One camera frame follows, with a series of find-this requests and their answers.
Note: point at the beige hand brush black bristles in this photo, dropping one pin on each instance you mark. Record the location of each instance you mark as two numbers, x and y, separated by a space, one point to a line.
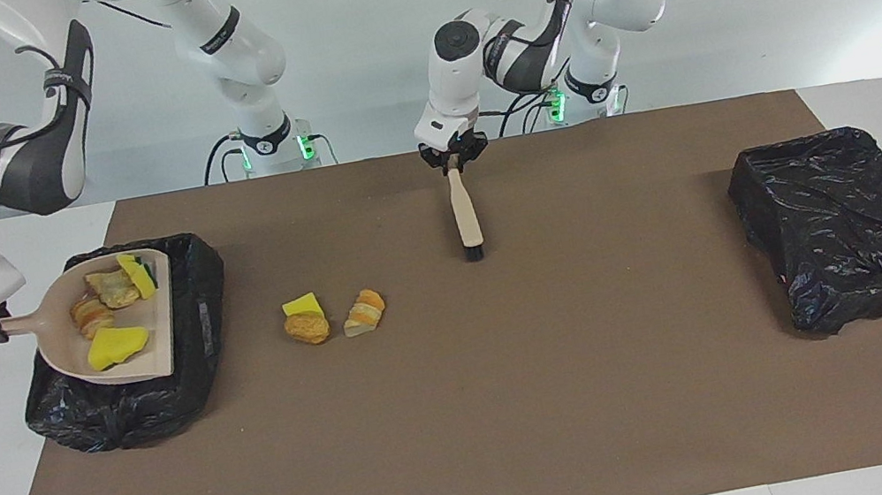
467 216

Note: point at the black bag lined bin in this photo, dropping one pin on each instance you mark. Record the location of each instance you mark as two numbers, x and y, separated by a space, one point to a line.
851 233
145 405

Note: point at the beige trash piece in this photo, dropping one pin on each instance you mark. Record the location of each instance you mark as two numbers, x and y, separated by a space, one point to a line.
92 316
113 289

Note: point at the brown table mat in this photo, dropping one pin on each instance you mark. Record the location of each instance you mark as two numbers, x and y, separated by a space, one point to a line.
479 474

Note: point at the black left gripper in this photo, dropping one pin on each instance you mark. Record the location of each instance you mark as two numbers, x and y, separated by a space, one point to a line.
456 148

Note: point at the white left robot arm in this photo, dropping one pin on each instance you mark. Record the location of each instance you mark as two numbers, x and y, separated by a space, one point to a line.
457 74

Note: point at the yellow sponge wedge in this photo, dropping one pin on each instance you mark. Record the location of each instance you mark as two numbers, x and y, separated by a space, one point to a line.
303 304

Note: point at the striped toy croissant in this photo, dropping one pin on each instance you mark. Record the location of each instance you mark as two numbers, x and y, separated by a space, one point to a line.
364 312

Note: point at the beige plastic dustpan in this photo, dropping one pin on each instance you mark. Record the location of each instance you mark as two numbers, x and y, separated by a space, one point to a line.
63 346

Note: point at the notched yellow sponge piece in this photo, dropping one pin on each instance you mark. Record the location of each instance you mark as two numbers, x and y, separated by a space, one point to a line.
138 276

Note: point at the brown toy bread roll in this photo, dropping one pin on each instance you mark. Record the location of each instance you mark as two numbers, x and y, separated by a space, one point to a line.
308 328

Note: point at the yellow sponge chunk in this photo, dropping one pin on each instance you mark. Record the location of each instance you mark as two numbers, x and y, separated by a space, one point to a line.
117 346

